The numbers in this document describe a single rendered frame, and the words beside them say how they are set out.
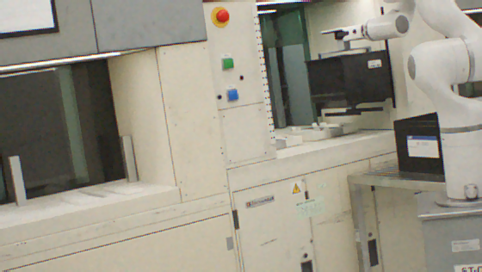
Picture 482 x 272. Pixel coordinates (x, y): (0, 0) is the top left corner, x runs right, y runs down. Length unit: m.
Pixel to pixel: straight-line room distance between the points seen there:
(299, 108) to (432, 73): 1.63
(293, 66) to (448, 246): 1.73
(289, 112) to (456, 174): 1.68
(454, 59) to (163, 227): 0.98
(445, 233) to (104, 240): 0.96
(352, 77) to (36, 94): 1.09
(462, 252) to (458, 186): 0.17
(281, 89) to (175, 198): 1.40
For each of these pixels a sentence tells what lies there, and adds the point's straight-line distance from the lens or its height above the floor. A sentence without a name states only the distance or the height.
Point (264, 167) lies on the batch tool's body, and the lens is 2.39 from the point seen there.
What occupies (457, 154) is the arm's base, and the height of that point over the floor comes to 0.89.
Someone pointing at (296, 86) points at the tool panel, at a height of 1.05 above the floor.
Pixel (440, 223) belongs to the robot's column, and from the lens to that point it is 1.88.
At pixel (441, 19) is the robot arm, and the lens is 1.99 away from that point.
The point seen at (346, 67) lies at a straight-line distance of 2.59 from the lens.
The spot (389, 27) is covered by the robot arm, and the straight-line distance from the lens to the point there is 2.48.
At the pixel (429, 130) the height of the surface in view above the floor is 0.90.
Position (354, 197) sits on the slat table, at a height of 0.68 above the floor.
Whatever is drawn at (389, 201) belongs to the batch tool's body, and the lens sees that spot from 2.74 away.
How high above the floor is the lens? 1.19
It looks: 6 degrees down
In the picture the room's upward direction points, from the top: 8 degrees counter-clockwise
